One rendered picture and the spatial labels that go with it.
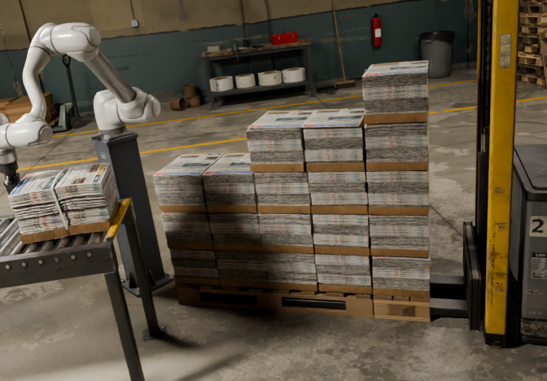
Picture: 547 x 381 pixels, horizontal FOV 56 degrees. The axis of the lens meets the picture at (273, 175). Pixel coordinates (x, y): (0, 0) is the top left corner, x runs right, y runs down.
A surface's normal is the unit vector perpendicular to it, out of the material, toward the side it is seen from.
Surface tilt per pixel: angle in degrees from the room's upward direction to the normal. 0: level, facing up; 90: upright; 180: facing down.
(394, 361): 0
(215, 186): 90
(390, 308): 90
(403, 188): 90
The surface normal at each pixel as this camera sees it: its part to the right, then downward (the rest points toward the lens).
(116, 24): 0.11, 0.32
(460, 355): -0.11, -0.94
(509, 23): -0.28, 0.35
